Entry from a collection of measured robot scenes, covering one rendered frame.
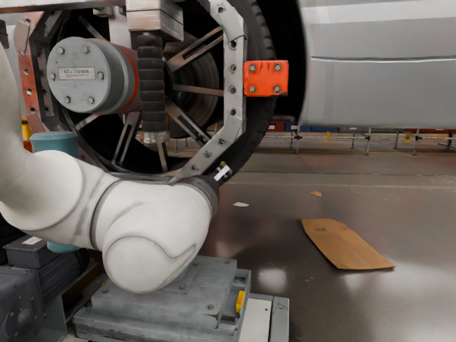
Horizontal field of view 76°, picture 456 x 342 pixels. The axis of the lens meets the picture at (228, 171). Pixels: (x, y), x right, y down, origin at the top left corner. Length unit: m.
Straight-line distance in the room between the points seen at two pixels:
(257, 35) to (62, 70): 0.40
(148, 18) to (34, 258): 0.70
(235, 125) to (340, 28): 0.34
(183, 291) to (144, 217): 0.66
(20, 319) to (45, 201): 0.54
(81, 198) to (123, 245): 0.09
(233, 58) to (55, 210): 0.43
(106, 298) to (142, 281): 0.69
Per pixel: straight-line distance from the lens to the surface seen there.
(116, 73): 0.58
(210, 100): 0.90
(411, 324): 1.39
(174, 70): 0.78
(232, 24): 0.64
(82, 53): 0.59
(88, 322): 1.07
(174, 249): 0.33
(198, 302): 0.95
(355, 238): 1.91
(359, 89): 0.78
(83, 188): 0.40
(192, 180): 0.47
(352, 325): 1.30
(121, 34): 0.73
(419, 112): 0.82
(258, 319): 1.12
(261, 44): 0.71
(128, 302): 0.99
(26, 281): 0.88
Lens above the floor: 0.81
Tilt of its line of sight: 14 degrees down
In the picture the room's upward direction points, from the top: straight up
